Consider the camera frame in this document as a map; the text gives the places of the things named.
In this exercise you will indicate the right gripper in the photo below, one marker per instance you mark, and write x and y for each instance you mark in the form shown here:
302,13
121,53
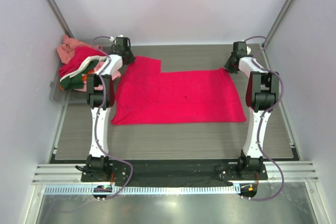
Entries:
230,64

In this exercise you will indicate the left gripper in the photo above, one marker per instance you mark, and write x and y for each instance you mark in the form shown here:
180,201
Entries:
128,57

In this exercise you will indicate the magenta t shirt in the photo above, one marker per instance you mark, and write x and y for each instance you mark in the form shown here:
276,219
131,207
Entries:
146,95

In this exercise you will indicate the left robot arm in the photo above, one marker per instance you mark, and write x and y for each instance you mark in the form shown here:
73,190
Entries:
101,98

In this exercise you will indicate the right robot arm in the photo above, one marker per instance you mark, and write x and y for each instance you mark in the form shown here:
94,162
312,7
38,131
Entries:
262,94

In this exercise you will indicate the crimson t shirt in tray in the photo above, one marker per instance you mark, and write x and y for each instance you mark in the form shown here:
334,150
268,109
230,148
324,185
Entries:
80,61

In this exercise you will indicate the orange garment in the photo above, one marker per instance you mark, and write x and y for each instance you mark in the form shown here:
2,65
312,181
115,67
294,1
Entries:
84,77

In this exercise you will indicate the salmon pink t shirt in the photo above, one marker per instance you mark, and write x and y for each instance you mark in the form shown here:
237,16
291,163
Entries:
67,49

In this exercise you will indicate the green white t shirt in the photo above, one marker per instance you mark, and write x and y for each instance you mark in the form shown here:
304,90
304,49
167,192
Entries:
76,82

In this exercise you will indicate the grey plastic tray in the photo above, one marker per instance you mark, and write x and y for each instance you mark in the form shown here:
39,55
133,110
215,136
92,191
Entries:
55,87

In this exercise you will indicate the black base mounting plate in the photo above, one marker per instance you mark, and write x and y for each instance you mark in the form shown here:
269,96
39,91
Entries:
170,172

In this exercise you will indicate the right aluminium table rail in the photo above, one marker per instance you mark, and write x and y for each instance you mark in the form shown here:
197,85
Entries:
287,120

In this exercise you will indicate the left aluminium frame post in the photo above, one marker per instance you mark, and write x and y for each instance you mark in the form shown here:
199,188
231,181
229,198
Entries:
59,17

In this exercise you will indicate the aluminium frame post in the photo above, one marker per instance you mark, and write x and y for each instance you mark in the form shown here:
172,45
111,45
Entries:
59,17
279,19

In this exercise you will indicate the right aluminium frame post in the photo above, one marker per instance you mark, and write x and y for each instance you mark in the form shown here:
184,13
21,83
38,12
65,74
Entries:
279,19

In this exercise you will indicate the white slotted cable duct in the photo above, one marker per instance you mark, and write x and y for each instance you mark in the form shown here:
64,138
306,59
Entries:
105,190

